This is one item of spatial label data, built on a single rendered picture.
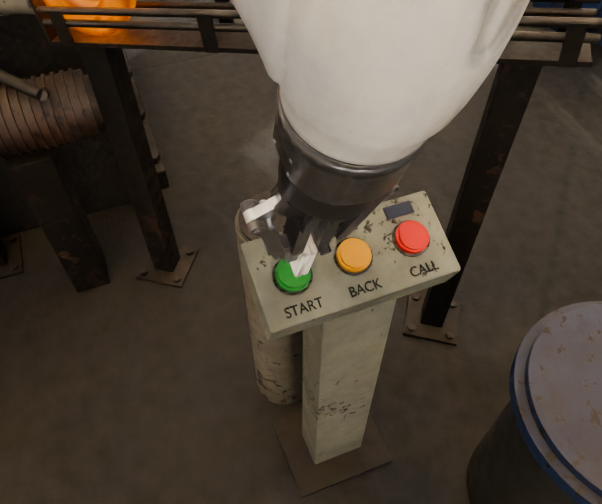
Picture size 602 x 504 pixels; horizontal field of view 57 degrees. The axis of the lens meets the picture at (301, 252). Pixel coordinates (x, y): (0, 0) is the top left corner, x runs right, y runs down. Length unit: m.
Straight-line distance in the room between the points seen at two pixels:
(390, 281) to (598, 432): 0.33
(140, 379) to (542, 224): 1.08
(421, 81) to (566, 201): 1.48
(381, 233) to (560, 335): 0.32
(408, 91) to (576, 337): 0.67
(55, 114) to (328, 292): 0.64
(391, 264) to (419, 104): 0.42
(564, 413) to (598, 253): 0.85
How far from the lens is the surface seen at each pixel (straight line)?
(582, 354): 0.85
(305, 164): 0.32
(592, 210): 1.70
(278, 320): 0.61
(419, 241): 0.66
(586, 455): 0.79
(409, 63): 0.22
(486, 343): 1.33
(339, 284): 0.63
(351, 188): 0.32
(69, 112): 1.08
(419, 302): 1.34
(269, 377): 1.09
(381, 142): 0.27
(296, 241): 0.47
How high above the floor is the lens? 1.10
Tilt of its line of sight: 51 degrees down
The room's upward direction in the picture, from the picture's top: straight up
